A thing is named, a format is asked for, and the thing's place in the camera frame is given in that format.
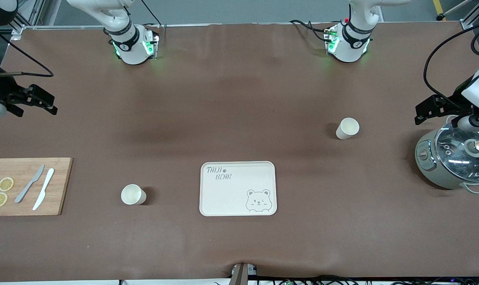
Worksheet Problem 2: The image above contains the white IKEA cup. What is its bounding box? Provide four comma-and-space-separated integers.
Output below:
121, 184, 147, 205
336, 118, 360, 140

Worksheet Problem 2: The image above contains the glass pot lid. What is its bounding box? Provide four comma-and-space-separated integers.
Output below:
435, 123, 479, 182

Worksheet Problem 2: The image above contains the grey electric cooking pot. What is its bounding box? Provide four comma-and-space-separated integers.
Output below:
415, 123, 479, 194

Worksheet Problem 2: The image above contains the bamboo cutting board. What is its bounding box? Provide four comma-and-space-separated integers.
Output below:
0, 158, 73, 217

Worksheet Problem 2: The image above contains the white plastic knife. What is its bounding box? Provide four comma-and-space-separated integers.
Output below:
32, 168, 55, 211

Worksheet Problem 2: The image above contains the grey plastic knife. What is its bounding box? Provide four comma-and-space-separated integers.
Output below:
14, 164, 45, 204

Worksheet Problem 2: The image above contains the green lit connector plate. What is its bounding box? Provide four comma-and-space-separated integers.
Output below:
324, 26, 340, 55
143, 35, 159, 61

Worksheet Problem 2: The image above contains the brown table mat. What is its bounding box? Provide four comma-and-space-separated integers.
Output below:
0, 22, 479, 282

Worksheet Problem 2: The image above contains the cream bear print tray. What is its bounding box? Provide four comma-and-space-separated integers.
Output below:
200, 161, 277, 217

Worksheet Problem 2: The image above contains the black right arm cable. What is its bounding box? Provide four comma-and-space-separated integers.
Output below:
0, 24, 54, 78

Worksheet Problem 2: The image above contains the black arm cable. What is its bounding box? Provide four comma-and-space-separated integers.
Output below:
0, 24, 54, 78
423, 20, 479, 110

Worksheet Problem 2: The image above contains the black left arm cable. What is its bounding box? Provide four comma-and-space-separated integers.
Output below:
423, 20, 479, 110

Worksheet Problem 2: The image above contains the aluminium frame profile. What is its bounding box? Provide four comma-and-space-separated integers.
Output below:
8, 0, 38, 40
461, 0, 479, 30

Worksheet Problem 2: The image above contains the black base cable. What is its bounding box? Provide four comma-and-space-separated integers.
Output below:
138, 0, 162, 27
289, 19, 331, 42

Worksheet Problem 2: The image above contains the grey clamp bracket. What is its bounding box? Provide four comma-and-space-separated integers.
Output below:
231, 262, 259, 285

